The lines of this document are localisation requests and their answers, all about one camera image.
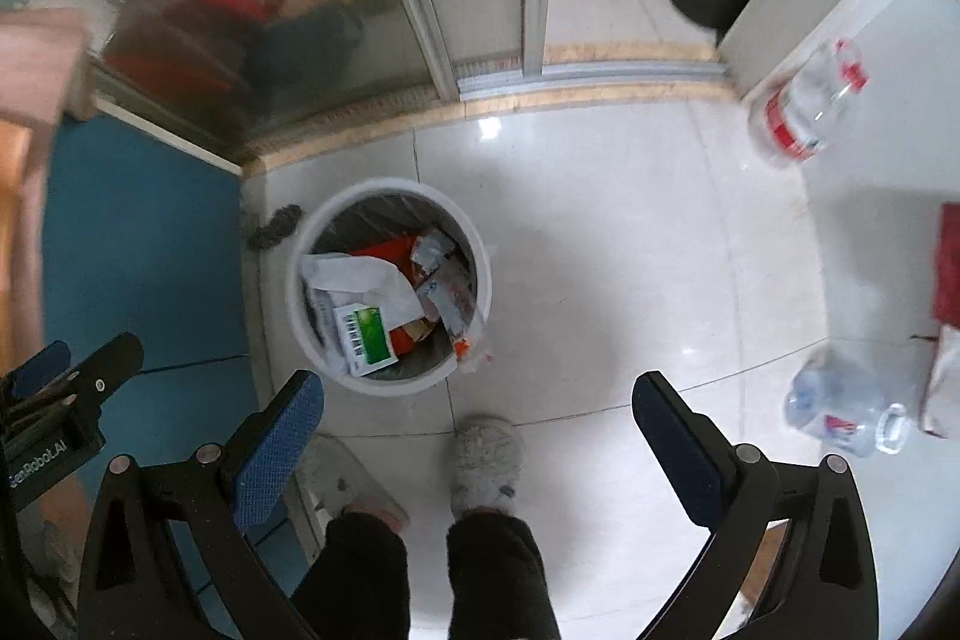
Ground dark rag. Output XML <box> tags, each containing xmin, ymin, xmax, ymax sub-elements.
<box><xmin>247</xmin><ymin>203</ymin><xmax>302</xmax><ymax>251</ymax></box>

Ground red object behind glass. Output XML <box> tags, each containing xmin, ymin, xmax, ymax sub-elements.
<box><xmin>112</xmin><ymin>0</ymin><xmax>271</xmax><ymax>94</ymax></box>

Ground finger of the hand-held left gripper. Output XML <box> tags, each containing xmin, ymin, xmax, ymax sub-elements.
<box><xmin>11</xmin><ymin>340</ymin><xmax>74</xmax><ymax>399</ymax></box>
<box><xmin>67</xmin><ymin>332</ymin><xmax>145</xmax><ymax>402</ymax></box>

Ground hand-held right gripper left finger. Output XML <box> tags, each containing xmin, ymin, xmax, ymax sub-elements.
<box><xmin>77</xmin><ymin>370</ymin><xmax>327</xmax><ymax>640</ymax></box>

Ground person's left grey slipper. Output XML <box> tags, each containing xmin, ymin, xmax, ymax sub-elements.
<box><xmin>296</xmin><ymin>434</ymin><xmax>412</xmax><ymax>534</ymax></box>

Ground person's left forearm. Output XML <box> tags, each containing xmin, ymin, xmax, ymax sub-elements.
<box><xmin>22</xmin><ymin>471</ymin><xmax>87</xmax><ymax>573</ymax></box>

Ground green white packet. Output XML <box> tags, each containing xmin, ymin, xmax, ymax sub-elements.
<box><xmin>332</xmin><ymin>302</ymin><xmax>400</xmax><ymax>377</ymax></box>

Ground person's grey slipper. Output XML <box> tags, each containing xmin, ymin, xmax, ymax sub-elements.
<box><xmin>448</xmin><ymin>415</ymin><xmax>526</xmax><ymax>521</ymax></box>
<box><xmin>296</xmin><ymin>434</ymin><xmax>412</xmax><ymax>534</ymax></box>

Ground person's right grey slipper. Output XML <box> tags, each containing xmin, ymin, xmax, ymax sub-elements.
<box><xmin>448</xmin><ymin>415</ymin><xmax>526</xmax><ymax>521</ymax></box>

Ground red packet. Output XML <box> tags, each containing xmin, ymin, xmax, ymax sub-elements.
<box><xmin>352</xmin><ymin>237</ymin><xmax>421</xmax><ymax>270</ymax></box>

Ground white tissue pack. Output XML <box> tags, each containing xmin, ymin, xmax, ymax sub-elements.
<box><xmin>916</xmin><ymin>321</ymin><xmax>960</xmax><ymax>438</ymax></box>

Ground white tissue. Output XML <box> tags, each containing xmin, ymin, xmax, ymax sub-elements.
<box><xmin>300</xmin><ymin>251</ymin><xmax>421</xmax><ymax>326</ymax></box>

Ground blue white wrapper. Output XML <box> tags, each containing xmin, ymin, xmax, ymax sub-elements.
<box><xmin>411</xmin><ymin>231</ymin><xmax>455</xmax><ymax>271</ymax></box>

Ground white round trash bin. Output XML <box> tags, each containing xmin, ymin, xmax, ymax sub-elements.
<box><xmin>285</xmin><ymin>179</ymin><xmax>494</xmax><ymax>397</ymax></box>

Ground person's right leg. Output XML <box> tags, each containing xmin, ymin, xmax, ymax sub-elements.
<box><xmin>446</xmin><ymin>511</ymin><xmax>561</xmax><ymax>640</ymax></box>

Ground clear water bottle red label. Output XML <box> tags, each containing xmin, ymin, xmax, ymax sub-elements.
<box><xmin>748</xmin><ymin>38</ymin><xmax>871</xmax><ymax>170</ymax></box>
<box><xmin>784</xmin><ymin>344</ymin><xmax>912</xmax><ymax>457</ymax></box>

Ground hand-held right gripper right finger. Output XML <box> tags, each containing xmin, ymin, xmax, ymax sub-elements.
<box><xmin>632</xmin><ymin>371</ymin><xmax>878</xmax><ymax>640</ymax></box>

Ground dark red object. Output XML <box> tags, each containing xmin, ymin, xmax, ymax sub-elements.
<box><xmin>932</xmin><ymin>203</ymin><xmax>960</xmax><ymax>326</ymax></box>

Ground blue cabinet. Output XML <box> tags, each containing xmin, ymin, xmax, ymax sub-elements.
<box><xmin>41</xmin><ymin>111</ymin><xmax>260</xmax><ymax>611</ymax></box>

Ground red white snack bag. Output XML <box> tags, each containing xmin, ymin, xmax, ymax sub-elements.
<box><xmin>416</xmin><ymin>257</ymin><xmax>496</xmax><ymax>375</ymax></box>

